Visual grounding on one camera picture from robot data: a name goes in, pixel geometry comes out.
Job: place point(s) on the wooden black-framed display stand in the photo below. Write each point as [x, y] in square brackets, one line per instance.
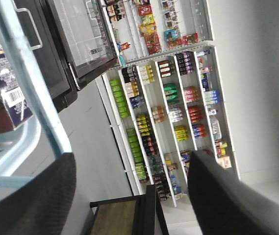
[132, 215]

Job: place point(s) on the white store shelving unit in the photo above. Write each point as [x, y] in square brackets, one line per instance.
[165, 89]

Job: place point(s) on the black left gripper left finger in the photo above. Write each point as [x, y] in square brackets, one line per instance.
[41, 207]

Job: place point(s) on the light blue shopping basket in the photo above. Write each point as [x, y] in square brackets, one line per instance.
[17, 145]

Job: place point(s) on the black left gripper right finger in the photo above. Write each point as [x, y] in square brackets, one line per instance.
[224, 205]

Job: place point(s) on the far chest freezer white black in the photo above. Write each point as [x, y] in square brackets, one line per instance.
[71, 42]

